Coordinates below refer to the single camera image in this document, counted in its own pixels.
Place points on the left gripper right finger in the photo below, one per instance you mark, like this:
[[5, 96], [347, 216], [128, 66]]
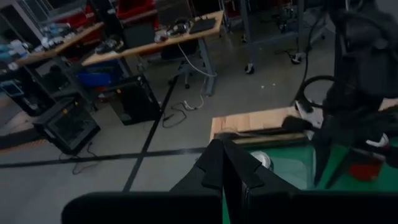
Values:
[[242, 177]]

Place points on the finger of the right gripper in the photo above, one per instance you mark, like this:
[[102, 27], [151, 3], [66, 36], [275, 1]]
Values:
[[343, 161], [321, 155]]

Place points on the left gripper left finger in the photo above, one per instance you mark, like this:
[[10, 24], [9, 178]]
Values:
[[211, 174]]

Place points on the red Coke can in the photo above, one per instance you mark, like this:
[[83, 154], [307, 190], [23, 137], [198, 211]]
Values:
[[363, 170]]

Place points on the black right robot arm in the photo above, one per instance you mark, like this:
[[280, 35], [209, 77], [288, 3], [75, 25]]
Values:
[[367, 46]]

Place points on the green table mat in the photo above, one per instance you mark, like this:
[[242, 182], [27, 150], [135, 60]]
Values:
[[339, 184]]

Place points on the green Sprite can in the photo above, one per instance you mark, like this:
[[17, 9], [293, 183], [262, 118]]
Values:
[[262, 158]]

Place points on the clear plastic bin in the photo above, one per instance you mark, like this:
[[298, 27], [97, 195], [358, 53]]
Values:
[[292, 174]]

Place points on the black office chair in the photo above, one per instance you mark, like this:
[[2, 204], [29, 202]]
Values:
[[178, 49]]

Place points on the grey rolling cart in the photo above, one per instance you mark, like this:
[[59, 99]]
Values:
[[247, 37]]

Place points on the wooden top workbench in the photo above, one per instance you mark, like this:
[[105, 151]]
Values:
[[59, 46], [140, 49]]

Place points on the blue storage bin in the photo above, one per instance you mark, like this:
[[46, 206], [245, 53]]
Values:
[[99, 76]]

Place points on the black keyboard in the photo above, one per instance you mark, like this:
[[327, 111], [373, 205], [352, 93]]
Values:
[[202, 25]]

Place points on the red storage bin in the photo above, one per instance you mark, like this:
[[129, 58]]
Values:
[[135, 7]]

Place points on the grey metal bracket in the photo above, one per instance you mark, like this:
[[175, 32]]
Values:
[[312, 116]]

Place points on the black table frame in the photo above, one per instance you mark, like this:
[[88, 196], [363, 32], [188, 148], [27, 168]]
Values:
[[258, 134]]

